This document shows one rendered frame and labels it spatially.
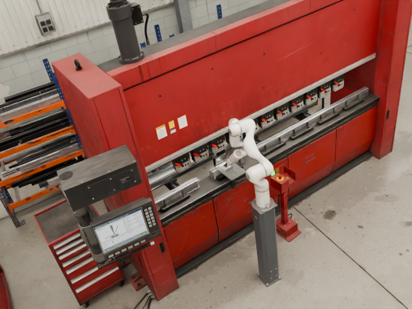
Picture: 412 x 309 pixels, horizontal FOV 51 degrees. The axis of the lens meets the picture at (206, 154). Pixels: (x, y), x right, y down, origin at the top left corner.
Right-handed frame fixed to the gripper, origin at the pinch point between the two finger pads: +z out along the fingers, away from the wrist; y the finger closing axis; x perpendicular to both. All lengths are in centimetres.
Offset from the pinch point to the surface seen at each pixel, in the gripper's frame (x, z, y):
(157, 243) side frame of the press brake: 34, 16, 92
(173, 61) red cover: -80, -85, 33
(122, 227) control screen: 18, -67, 122
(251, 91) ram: -47, -37, -41
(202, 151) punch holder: -19.9, -10.1, 21.3
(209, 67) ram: -71, -69, 1
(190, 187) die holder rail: 2.0, 17.1, 39.0
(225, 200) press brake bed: 27.0, 30.2, 10.0
